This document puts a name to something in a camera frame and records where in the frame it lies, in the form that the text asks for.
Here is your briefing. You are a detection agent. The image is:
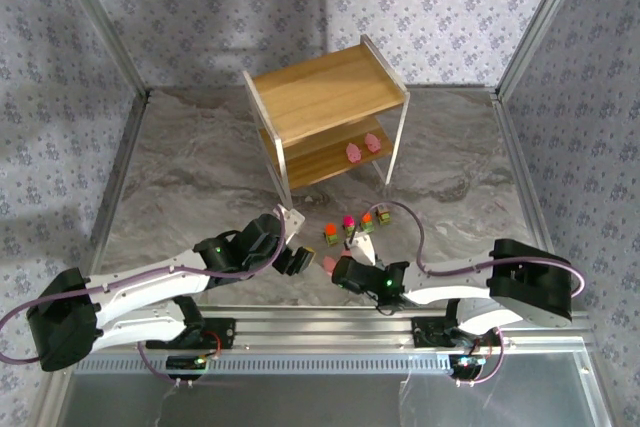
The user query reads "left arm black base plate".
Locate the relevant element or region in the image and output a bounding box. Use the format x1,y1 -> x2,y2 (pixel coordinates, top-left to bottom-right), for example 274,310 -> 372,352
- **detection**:
164,319 -> 236,351

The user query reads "aluminium frame post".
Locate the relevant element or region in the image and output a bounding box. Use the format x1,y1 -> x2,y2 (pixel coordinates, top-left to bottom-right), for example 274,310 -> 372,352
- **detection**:
493,0 -> 595,98
49,0 -> 153,98

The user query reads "aluminium frame side rail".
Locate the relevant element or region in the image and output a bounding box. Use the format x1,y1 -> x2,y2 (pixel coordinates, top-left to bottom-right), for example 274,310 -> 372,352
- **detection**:
492,89 -> 614,427
37,89 -> 154,427

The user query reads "wooden two-tier shelf white frame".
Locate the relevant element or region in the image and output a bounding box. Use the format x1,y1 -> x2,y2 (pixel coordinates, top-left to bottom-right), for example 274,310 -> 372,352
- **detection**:
241,34 -> 411,225

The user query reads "slotted grey cable duct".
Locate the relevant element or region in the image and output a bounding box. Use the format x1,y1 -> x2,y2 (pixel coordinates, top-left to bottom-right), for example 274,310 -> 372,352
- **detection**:
92,349 -> 454,374

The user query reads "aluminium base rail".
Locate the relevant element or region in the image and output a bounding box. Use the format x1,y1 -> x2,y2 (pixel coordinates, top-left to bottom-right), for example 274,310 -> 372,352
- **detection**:
197,305 -> 591,351

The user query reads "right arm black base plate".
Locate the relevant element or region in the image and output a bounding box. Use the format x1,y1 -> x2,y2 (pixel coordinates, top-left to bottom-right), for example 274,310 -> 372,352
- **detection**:
412,316 -> 476,348

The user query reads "grey metal panel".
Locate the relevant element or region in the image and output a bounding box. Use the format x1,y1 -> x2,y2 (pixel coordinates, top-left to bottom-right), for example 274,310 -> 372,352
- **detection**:
59,371 -> 599,427

